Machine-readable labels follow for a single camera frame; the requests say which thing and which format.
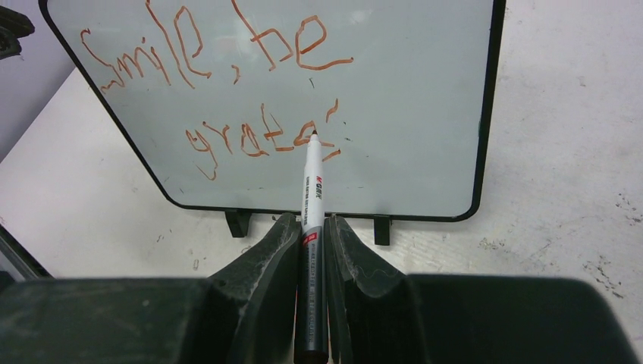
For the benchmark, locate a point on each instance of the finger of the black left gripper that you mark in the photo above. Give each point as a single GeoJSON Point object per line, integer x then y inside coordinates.
{"type": "Point", "coordinates": [14, 25]}

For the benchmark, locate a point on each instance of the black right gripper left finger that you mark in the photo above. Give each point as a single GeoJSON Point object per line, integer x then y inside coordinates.
{"type": "Point", "coordinates": [243, 313]}

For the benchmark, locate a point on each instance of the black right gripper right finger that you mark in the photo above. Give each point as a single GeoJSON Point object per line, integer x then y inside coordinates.
{"type": "Point", "coordinates": [377, 314]}

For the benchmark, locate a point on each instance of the black framed whiteboard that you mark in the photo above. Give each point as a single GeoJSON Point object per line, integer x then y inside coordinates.
{"type": "Point", "coordinates": [218, 99]}

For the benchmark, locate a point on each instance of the white marker pen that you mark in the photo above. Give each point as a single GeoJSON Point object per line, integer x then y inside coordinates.
{"type": "Point", "coordinates": [311, 329]}

